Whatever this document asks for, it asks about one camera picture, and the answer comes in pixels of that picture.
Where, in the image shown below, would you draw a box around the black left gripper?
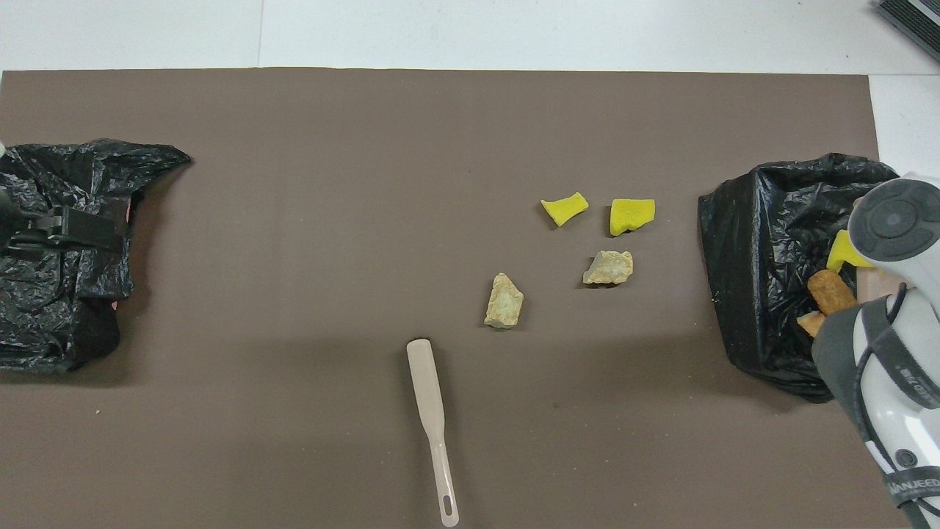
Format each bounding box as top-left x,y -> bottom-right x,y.
6,208 -> 126,258

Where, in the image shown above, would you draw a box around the beige brush black bristles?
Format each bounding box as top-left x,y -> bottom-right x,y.
406,338 -> 460,528

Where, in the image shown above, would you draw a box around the tan beige stone chunk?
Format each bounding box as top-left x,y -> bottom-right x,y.
484,273 -> 525,330

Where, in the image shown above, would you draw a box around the yellow sponge piece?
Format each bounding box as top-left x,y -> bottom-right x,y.
826,229 -> 875,274
610,198 -> 657,237
540,192 -> 590,228

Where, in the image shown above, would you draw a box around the pale beige stone chunk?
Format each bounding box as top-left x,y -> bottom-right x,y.
582,251 -> 634,287

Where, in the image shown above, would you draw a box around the orange-brown sponge chunk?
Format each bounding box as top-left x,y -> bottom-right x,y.
807,269 -> 858,317

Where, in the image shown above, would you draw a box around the black bag lined bin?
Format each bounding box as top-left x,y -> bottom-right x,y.
698,153 -> 900,403
0,138 -> 192,374

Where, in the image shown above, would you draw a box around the brown table mat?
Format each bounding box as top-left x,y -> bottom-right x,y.
0,68 -> 911,529

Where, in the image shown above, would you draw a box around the dark grey ribbed device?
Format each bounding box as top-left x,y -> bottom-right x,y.
872,0 -> 940,63

